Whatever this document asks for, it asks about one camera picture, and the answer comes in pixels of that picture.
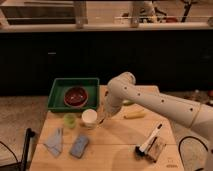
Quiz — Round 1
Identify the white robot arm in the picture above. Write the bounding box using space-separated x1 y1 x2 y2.
104 72 213 171

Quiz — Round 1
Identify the green plastic tray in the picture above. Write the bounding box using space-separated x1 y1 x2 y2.
48 78 99 113

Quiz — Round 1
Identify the brown wooden block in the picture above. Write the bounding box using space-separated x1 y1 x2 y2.
147 136 166 163

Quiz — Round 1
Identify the blue sponge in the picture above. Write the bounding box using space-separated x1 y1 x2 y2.
69 135 89 158

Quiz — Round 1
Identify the green plastic cup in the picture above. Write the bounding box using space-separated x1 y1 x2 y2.
63 113 76 129

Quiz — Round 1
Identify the green pepper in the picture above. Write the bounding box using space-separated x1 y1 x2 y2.
122 100 134 106

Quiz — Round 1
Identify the light blue cloth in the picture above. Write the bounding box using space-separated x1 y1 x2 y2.
44 128 63 157

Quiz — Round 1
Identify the white paper cup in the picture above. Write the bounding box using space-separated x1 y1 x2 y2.
82 109 97 129

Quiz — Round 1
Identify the dark red bowl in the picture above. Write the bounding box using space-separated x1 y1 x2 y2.
64 87 88 108

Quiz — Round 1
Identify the black white dish brush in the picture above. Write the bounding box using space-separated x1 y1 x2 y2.
135 124 162 156

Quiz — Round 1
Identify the black cable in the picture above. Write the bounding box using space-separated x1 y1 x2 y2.
177 135 211 171

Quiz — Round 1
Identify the black stand pole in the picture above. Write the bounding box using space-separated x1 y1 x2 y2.
20 128 35 171

